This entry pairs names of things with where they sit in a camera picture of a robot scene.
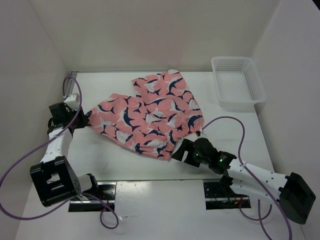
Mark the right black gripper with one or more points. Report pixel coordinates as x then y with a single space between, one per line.
186 145

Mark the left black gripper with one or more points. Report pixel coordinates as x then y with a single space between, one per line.
84 120

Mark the pink shark print shorts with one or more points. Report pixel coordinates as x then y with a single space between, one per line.
163 111

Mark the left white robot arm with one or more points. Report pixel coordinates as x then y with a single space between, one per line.
54 179

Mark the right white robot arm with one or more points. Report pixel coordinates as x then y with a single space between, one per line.
291 192

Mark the white plastic basket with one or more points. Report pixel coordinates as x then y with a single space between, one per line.
237 81

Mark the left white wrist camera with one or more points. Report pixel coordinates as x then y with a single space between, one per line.
73 101

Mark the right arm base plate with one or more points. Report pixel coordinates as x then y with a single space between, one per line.
220 197

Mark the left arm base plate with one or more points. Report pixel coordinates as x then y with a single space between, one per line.
106 192

